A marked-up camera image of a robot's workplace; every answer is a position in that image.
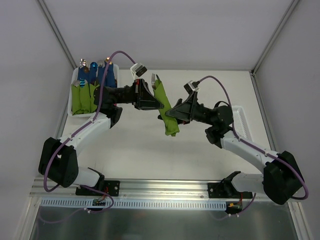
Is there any white perforated utensil tray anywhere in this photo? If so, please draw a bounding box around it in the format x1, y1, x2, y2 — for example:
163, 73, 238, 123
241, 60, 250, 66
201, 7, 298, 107
232, 105, 252, 141

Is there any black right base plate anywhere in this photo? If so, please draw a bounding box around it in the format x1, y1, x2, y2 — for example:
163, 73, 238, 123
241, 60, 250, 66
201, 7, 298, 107
207, 181, 253, 199

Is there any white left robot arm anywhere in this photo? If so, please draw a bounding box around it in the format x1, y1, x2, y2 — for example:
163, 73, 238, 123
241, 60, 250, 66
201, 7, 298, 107
38, 79, 164, 195

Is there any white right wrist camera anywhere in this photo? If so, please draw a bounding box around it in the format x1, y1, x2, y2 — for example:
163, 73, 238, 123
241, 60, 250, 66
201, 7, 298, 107
183, 80, 200, 94

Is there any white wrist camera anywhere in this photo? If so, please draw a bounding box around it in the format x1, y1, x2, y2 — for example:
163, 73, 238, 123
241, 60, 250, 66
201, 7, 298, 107
130, 63, 147, 79
183, 80, 200, 94

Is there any white bin of rolled napkins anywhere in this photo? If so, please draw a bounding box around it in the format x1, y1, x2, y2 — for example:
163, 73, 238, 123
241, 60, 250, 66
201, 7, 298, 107
67, 64, 121, 118

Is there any green paper napkin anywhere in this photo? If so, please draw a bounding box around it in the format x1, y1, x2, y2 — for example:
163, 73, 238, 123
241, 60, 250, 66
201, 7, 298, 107
153, 75, 180, 137

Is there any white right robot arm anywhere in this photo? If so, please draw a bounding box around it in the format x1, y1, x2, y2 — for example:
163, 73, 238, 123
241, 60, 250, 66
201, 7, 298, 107
165, 91, 306, 205

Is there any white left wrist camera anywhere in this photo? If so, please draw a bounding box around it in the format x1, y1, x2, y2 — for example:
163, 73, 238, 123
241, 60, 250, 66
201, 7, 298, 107
130, 63, 147, 79

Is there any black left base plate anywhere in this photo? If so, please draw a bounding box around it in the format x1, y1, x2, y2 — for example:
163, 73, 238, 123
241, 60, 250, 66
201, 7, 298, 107
75, 179, 120, 197

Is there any white slotted cable duct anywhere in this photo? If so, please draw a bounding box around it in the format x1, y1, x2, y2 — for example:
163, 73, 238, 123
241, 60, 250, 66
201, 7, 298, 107
40, 197, 227, 211

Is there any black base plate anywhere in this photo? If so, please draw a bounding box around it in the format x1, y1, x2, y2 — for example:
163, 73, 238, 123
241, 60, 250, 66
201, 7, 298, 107
75, 179, 120, 197
207, 181, 253, 199

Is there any aluminium mounting rail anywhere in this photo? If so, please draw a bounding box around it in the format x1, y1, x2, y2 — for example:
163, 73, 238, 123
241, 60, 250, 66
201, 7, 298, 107
29, 176, 300, 201

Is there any green rolled napkin bundle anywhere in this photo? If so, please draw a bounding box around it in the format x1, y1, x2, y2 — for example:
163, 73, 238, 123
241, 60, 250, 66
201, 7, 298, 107
79, 78, 91, 114
71, 80, 82, 115
89, 81, 100, 113

